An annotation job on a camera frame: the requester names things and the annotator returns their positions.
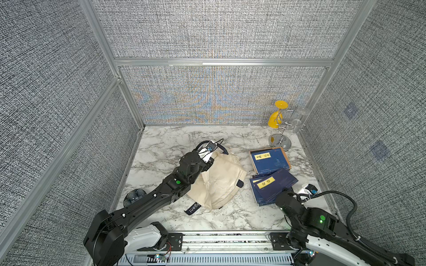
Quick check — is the cream canvas tote bag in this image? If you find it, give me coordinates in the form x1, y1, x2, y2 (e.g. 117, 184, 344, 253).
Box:
185, 145, 247, 216

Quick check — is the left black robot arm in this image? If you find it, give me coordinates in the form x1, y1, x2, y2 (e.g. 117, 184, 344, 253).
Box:
83, 150, 214, 266

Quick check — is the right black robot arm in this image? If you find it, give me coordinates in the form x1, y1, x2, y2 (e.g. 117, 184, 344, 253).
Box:
275, 190, 415, 266

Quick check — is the blue book stack in bag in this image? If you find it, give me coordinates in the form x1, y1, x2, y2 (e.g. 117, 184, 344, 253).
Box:
249, 168, 298, 207

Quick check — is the dark round cup cluster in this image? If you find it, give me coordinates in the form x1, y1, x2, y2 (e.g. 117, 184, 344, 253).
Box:
123, 188, 146, 207

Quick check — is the yellow wine glass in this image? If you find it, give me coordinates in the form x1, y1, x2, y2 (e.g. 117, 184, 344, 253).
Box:
267, 100, 288, 129

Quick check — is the clear wine glass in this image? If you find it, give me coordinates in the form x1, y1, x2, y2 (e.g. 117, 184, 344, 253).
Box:
289, 108, 311, 134

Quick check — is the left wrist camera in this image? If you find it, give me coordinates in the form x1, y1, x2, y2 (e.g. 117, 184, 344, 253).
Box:
196, 140, 221, 163

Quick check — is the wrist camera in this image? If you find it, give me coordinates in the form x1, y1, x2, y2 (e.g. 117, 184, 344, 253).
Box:
297, 184, 318, 196
196, 140, 221, 163

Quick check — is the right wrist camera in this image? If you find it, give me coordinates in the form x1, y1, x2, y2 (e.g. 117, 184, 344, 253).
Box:
297, 184, 318, 196

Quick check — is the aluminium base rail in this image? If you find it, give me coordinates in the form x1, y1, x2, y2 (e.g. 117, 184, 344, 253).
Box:
116, 229, 370, 266

